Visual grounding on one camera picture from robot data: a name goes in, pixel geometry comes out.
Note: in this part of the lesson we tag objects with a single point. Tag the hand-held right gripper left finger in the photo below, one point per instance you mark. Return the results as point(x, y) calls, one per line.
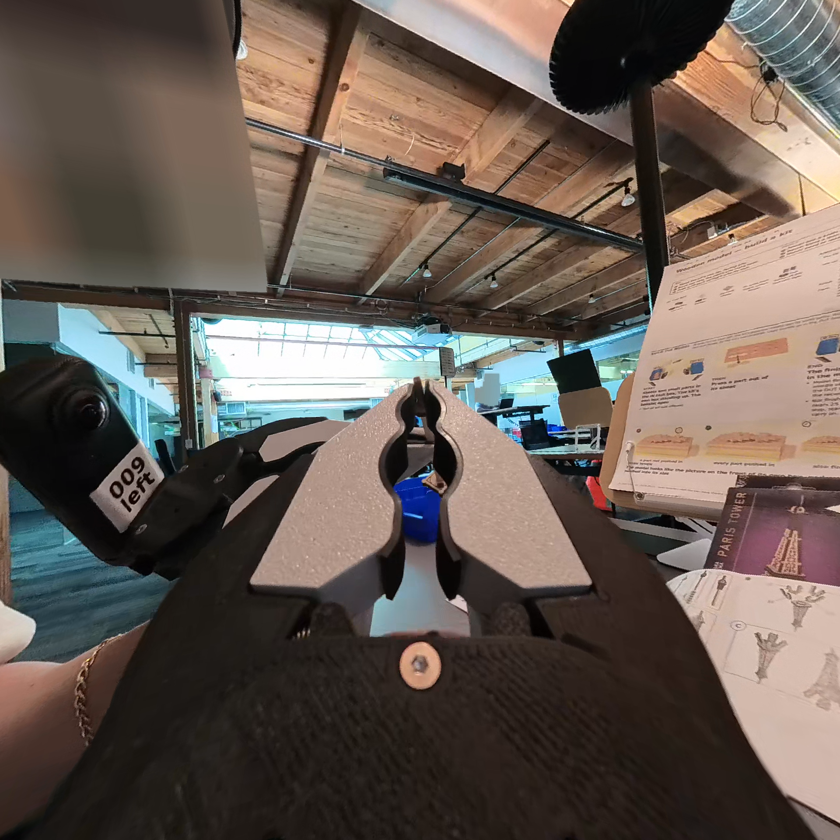
point(328, 525)

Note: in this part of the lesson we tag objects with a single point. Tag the white ceiling projector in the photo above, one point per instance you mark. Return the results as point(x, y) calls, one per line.
point(433, 331)

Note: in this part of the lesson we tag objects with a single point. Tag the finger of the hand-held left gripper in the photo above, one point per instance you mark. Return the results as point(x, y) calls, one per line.
point(256, 492)
point(289, 443)

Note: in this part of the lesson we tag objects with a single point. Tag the blue plastic bin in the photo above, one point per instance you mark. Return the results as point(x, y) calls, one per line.
point(417, 512)

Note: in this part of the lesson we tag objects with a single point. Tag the red orange bag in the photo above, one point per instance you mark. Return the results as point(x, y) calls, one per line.
point(596, 492)

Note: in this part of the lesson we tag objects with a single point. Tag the row of office desks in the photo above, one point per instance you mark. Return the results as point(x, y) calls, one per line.
point(518, 412)

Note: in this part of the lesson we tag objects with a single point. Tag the folded assembly instruction sheet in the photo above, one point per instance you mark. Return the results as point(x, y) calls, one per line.
point(774, 722)

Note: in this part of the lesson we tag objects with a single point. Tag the grey desk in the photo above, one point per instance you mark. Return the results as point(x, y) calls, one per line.
point(410, 590)

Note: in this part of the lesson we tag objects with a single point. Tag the black monitor screen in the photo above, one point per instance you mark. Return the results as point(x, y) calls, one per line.
point(571, 371)

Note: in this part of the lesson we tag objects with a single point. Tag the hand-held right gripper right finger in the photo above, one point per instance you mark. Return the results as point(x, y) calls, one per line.
point(518, 525)

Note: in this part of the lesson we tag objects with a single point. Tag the black pleated disc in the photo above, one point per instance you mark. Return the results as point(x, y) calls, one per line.
point(623, 39)

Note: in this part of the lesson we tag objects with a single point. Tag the purple model kit card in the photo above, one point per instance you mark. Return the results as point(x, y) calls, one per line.
point(761, 531)

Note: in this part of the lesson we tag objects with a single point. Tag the silver air duct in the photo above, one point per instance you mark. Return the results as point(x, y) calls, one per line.
point(794, 46)

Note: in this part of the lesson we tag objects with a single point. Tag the rounded plywood board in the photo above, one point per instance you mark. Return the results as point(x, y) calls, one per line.
point(584, 410)

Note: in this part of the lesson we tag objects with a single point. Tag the black pole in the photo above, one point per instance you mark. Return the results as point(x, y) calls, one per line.
point(651, 197)

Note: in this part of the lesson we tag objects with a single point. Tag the metal ceiling pipe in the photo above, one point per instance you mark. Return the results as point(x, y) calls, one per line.
point(308, 139)

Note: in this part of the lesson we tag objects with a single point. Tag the white hanging sign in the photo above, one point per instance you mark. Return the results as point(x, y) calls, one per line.
point(446, 361)

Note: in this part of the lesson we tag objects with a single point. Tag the wooden model spire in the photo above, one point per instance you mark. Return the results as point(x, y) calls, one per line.
point(438, 485)

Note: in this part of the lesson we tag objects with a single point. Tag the clear acrylic stand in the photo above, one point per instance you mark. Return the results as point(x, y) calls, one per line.
point(577, 433)

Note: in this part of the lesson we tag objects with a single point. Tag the black track light rail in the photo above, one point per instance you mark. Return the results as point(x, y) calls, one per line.
point(525, 211)

